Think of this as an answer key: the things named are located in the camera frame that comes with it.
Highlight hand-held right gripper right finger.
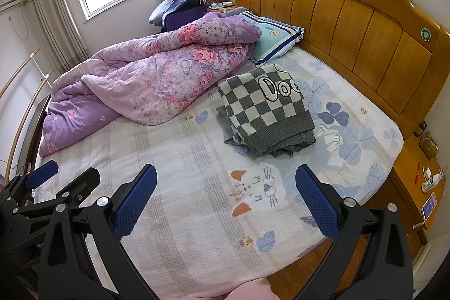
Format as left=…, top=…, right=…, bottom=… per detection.
left=294, top=164, right=415, bottom=300

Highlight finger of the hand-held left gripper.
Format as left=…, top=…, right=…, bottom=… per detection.
left=23, top=160, right=60, bottom=190
left=53, top=167, right=102, bottom=213

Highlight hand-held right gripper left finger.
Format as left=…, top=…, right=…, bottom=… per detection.
left=39, top=164, right=166, bottom=300

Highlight grey white checkered cardigan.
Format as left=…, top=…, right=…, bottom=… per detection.
left=217, top=64, right=316, bottom=156

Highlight folded grey clothes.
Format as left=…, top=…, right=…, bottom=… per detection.
left=216, top=105, right=317, bottom=158

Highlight printed bed sheet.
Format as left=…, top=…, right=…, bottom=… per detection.
left=35, top=45, right=404, bottom=297

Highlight wooden nightstand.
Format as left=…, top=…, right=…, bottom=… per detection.
left=207, top=1, right=240, bottom=14
left=387, top=131, right=450, bottom=249

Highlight purple floral quilt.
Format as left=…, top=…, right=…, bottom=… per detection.
left=38, top=12, right=262, bottom=157

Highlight person's pink clothing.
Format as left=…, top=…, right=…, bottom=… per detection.
left=225, top=277, right=278, bottom=300

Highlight smartphone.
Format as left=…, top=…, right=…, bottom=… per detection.
left=421, top=192, right=438, bottom=219

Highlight white plastic bottle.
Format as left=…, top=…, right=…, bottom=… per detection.
left=421, top=172, right=446, bottom=194

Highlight gold box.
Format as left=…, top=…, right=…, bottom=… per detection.
left=419, top=131, right=438, bottom=160

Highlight beige striped curtain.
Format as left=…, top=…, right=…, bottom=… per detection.
left=28, top=0, right=90, bottom=74

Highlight striped light blue pillow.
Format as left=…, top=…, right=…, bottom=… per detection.
left=225, top=8, right=305, bottom=66

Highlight white air conditioner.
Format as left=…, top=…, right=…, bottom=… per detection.
left=0, top=0, right=27, bottom=14

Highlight wooden bed headboard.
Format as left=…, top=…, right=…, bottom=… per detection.
left=235, top=0, right=450, bottom=146

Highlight dark purple cloth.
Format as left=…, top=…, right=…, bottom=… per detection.
left=162, top=0, right=208, bottom=31

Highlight wooden wall rail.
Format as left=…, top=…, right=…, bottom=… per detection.
left=0, top=49, right=39, bottom=100
left=7, top=68, right=53, bottom=174

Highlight white rail stand post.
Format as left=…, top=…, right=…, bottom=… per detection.
left=30, top=54, right=53, bottom=90

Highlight white power cable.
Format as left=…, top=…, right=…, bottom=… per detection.
left=8, top=16, right=29, bottom=41

